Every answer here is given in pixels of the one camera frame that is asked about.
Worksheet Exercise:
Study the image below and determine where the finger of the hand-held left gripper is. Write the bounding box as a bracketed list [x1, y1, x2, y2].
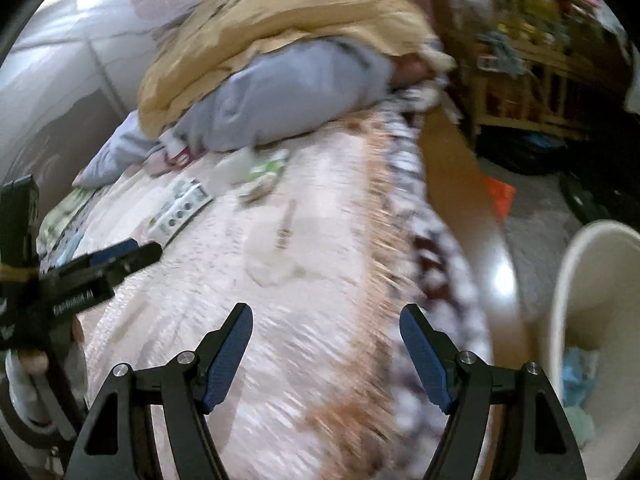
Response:
[102, 241, 164, 288]
[75, 238, 140, 271]

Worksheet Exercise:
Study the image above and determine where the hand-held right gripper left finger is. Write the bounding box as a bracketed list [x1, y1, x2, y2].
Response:
[65, 302, 254, 480]

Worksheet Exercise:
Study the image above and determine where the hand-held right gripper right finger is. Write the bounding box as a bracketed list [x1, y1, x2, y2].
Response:
[400, 303, 588, 480]

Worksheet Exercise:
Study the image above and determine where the cream plastic bucket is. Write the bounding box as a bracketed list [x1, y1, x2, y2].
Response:
[542, 220, 640, 476]

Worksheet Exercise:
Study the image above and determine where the person's left hand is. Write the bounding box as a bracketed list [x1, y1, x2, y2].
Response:
[7, 310, 90, 428]

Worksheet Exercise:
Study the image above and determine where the green checked cloth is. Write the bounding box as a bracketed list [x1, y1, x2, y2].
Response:
[37, 187, 97, 263]

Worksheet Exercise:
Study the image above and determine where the white medicine box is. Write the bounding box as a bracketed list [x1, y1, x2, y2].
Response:
[146, 176, 214, 249]

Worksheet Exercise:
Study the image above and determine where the grey cloth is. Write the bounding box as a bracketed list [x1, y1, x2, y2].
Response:
[76, 110, 163, 190]

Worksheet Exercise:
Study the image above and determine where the clear plastic wrapper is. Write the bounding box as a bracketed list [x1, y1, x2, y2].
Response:
[244, 246, 307, 289]

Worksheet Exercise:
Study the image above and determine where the pink white small cloth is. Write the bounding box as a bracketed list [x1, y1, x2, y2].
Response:
[149, 139, 195, 177]

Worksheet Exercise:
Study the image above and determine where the white tissue piece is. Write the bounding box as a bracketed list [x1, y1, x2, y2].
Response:
[209, 151, 257, 194]

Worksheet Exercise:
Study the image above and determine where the green printed wrapper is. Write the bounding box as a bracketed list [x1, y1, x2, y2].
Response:
[239, 149, 290, 203]

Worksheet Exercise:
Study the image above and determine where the light blue crumpled cloth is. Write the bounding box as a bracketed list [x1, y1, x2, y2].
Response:
[561, 347, 602, 409]

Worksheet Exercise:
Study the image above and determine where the pale green crumpled item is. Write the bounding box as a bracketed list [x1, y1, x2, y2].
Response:
[564, 404, 597, 447]

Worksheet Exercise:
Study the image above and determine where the orange packet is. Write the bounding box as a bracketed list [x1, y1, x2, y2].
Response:
[486, 176, 517, 222]

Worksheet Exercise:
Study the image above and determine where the light blue clothing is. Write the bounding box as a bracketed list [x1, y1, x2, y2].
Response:
[172, 37, 392, 155]

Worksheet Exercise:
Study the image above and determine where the black bag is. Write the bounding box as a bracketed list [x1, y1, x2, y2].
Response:
[479, 132, 567, 177]

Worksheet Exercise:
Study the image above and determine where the pink mosquito net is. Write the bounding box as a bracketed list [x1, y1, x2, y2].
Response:
[7, 0, 251, 181]

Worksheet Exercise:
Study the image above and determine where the yellow ruffled pillow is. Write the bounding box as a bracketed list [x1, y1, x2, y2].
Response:
[137, 0, 438, 138]

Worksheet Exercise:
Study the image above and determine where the blue grey rag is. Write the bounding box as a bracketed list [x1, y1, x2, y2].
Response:
[476, 30, 527, 72]

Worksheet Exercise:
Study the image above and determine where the wooden crib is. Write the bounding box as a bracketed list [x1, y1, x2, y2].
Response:
[435, 0, 632, 143]

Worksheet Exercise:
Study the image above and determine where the pile of colourful clothes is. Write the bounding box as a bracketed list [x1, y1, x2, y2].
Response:
[492, 0, 596, 53]

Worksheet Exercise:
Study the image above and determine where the wooden bed frame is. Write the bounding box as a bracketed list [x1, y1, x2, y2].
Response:
[419, 102, 540, 480]

